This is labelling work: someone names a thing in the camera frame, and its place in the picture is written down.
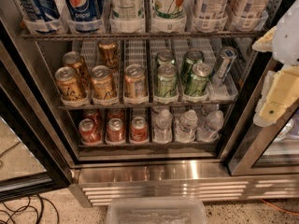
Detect red can front right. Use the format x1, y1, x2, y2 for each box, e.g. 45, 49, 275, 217
130, 117, 148, 142

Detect wire shelf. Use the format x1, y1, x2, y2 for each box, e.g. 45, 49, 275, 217
21, 31, 265, 41
58, 101, 235, 110

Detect red can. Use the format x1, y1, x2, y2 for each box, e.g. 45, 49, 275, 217
130, 117, 148, 142
107, 108, 125, 120
107, 118, 124, 142
78, 119, 101, 143
83, 109, 102, 128

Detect red can rear left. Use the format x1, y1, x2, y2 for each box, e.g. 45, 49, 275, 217
83, 109, 102, 128

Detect clear plastic bin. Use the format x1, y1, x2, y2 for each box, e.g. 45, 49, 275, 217
106, 197, 207, 224

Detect red can front left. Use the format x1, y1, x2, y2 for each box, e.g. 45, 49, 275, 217
78, 119, 101, 143

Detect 7up zero bottle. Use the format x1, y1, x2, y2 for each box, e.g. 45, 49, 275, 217
154, 0, 184, 19

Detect water bottle right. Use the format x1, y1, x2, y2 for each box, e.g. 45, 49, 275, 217
197, 110, 224, 142

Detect green can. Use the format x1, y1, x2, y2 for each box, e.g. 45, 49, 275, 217
156, 63, 178, 98

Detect green can lane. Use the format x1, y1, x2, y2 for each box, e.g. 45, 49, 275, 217
156, 49, 176, 66
184, 63, 212, 97
180, 49, 205, 84

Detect blue bottle far left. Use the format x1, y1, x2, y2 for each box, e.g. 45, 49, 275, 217
20, 0, 60, 34

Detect gold can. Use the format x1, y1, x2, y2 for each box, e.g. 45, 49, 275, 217
55, 66, 86, 101
63, 51, 90, 89

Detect gold can lane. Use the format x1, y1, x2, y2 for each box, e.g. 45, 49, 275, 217
91, 65, 117, 101
97, 40, 119, 70
125, 64, 147, 99

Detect black cables on floor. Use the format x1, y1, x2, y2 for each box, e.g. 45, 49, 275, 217
0, 193, 61, 224

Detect rear green can right lane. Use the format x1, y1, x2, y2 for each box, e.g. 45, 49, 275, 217
180, 49, 205, 84

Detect silver slim can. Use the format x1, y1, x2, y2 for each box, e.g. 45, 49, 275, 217
211, 47, 237, 87

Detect red can rear middle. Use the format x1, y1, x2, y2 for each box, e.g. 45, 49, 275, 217
107, 108, 125, 120

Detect orange cable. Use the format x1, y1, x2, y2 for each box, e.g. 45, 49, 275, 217
260, 198, 299, 217

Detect white label bottle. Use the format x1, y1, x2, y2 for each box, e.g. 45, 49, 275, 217
111, 0, 143, 21

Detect gold can rear left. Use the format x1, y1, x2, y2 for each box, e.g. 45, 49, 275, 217
63, 51, 90, 89

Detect front green can right lane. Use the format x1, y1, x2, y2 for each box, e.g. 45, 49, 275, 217
184, 63, 212, 97

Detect steel fridge bottom grille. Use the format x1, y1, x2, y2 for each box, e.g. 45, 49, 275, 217
69, 161, 299, 208

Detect white bottle far right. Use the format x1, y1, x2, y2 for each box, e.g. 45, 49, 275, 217
232, 0, 269, 19

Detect water bottle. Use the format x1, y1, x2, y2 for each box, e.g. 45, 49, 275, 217
197, 110, 224, 142
152, 109, 173, 144
176, 109, 198, 143

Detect water bottle left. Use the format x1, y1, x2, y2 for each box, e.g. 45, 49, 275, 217
152, 109, 173, 144

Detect middle wire shelf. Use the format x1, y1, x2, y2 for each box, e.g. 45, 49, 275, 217
58, 101, 235, 110

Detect fridge glass door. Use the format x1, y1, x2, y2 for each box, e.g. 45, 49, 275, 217
228, 58, 299, 175
0, 43, 70, 202

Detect red can front middle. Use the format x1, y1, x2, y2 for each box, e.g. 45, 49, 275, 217
107, 118, 124, 142

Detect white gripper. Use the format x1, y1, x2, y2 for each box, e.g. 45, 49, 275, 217
252, 0, 299, 127

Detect gold can front left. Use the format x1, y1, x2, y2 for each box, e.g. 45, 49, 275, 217
55, 66, 86, 101

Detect fridge right glass door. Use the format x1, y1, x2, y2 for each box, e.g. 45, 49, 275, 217
228, 58, 299, 175

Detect fridge left glass door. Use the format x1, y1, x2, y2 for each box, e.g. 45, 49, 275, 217
0, 43, 70, 202

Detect water bottle middle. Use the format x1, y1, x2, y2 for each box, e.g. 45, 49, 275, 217
176, 109, 198, 143

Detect top wire shelf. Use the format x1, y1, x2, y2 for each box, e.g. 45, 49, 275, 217
21, 31, 265, 41

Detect rear green can left lane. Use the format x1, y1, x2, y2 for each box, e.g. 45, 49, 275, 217
156, 49, 176, 66

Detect blue Pepsi bottle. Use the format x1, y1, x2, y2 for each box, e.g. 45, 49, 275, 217
65, 0, 103, 33

